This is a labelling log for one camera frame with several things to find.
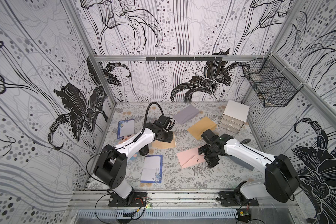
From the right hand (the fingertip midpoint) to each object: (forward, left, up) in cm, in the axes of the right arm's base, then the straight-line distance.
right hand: (200, 156), depth 84 cm
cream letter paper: (+9, +26, -2) cm, 28 cm away
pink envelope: (+1, +6, -3) cm, 6 cm away
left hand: (+9, +18, +5) cm, 21 cm away
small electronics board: (-29, -20, -6) cm, 35 cm away
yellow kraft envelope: (+26, -3, -6) cm, 27 cm away
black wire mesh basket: (+38, -50, +24) cm, 67 cm away
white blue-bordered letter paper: (-8, +29, -2) cm, 31 cm away
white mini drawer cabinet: (+24, -25, +10) cm, 35 cm away
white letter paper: (+25, +53, -5) cm, 59 cm away
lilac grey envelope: (+38, +6, -5) cm, 39 cm away
